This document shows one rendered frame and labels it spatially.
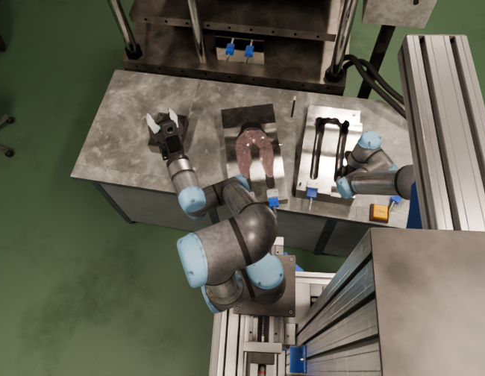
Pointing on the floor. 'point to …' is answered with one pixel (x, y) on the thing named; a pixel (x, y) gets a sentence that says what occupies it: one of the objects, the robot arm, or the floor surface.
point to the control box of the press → (418, 11)
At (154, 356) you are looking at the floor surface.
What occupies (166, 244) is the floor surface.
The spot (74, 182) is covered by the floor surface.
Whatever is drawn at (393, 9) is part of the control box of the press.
